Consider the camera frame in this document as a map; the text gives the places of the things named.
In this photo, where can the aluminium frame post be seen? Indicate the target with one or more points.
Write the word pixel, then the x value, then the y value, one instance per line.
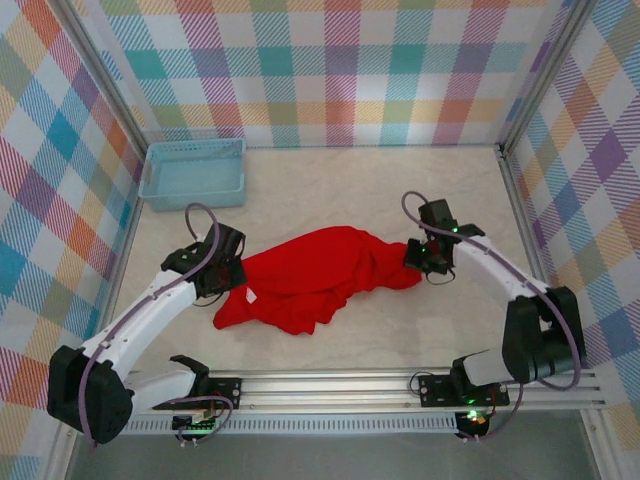
pixel 542 75
pixel 112 87

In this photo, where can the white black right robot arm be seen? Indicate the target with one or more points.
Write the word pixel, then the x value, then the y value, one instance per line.
pixel 500 275

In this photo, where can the light blue plastic basket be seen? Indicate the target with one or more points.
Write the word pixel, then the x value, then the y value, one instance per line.
pixel 195 175

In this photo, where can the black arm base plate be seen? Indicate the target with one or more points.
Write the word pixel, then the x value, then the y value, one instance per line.
pixel 225 392
pixel 435 392

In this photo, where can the red t-shirt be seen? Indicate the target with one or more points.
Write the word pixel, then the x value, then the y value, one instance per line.
pixel 310 280

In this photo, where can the grey metal panel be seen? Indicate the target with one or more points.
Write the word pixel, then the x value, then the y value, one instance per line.
pixel 325 457

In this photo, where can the aluminium mounting rail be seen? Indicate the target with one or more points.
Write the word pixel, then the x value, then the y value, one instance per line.
pixel 325 387

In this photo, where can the control board with green light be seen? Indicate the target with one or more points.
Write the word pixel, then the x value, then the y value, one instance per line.
pixel 475 419
pixel 197 422

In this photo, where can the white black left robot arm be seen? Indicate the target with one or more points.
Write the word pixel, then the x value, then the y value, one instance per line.
pixel 150 310

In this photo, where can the aluminium frame floor rail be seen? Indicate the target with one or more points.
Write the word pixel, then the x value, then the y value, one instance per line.
pixel 129 235
pixel 509 172

